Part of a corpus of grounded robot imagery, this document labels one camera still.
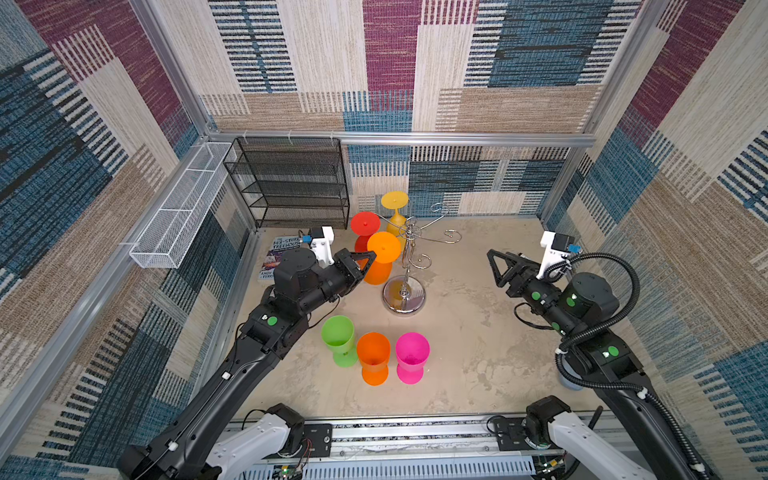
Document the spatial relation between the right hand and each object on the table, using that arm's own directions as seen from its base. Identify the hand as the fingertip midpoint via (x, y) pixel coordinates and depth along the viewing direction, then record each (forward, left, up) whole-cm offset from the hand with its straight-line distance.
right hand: (497, 259), depth 65 cm
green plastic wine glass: (-6, +37, -21) cm, 43 cm away
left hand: (0, +25, +3) cm, 26 cm away
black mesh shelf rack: (+51, +59, -17) cm, 80 cm away
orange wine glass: (-11, +27, -21) cm, 36 cm away
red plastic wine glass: (+13, +29, -2) cm, 32 cm away
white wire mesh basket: (+8, +76, 0) cm, 76 cm away
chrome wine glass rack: (+11, +19, -32) cm, 38 cm away
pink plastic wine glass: (-10, +18, -26) cm, 33 cm away
